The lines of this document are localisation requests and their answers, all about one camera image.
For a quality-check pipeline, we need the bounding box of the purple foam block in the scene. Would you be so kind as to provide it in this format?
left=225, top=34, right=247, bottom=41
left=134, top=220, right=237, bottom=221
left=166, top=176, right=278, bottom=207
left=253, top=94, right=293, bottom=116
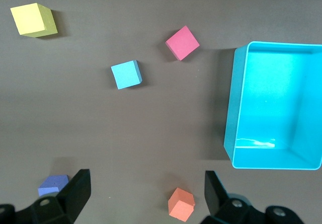
left=37, top=174, right=70, bottom=197

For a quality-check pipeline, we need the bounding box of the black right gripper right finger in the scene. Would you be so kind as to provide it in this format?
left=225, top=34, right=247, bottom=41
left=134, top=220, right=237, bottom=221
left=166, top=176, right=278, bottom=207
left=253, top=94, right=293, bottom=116
left=201, top=170, right=305, bottom=224

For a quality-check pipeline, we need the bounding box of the brown table cover sheet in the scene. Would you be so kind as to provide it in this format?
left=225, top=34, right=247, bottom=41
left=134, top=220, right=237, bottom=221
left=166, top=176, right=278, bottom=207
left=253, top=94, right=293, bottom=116
left=0, top=0, right=322, bottom=224

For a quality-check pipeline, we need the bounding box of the orange foam block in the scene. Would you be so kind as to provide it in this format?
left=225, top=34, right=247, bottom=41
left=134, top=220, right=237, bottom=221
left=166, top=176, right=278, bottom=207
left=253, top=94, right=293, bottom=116
left=168, top=187, right=196, bottom=222

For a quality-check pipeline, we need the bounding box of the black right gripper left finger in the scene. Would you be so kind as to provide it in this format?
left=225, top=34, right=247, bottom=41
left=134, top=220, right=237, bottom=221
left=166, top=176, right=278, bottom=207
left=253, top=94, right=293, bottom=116
left=0, top=169, right=92, bottom=224

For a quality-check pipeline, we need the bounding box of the red foam block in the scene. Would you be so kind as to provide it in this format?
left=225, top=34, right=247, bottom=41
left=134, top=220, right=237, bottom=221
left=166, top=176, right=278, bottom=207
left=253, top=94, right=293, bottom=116
left=165, top=25, right=200, bottom=61

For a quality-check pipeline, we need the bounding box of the teal plastic bin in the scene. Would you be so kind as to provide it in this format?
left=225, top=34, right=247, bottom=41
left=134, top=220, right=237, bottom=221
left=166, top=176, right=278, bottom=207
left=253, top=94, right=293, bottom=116
left=223, top=41, right=322, bottom=171

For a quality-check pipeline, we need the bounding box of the light blue foam block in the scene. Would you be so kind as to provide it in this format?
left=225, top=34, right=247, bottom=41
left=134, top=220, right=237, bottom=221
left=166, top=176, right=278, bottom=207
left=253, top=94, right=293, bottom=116
left=110, top=59, right=143, bottom=91

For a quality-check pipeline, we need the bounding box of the yellow foam block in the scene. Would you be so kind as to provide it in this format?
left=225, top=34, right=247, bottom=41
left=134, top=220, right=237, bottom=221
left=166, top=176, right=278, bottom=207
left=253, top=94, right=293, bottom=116
left=10, top=3, right=58, bottom=38

